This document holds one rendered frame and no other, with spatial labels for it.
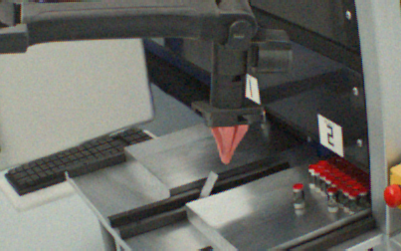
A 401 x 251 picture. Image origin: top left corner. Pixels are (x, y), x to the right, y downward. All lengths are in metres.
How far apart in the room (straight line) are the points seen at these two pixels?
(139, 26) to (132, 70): 1.03
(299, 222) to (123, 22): 0.55
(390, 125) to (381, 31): 0.17
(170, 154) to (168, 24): 0.71
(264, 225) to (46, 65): 0.85
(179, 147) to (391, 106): 0.71
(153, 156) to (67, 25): 0.76
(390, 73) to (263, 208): 0.43
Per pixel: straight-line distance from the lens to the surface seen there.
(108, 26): 1.42
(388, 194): 1.55
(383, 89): 1.55
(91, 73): 2.41
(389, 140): 1.59
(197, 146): 2.13
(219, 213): 1.82
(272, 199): 1.85
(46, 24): 1.41
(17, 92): 2.35
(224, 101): 1.51
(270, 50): 1.51
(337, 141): 1.73
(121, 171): 2.07
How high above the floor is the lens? 1.73
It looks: 22 degrees down
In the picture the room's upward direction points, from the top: 9 degrees counter-clockwise
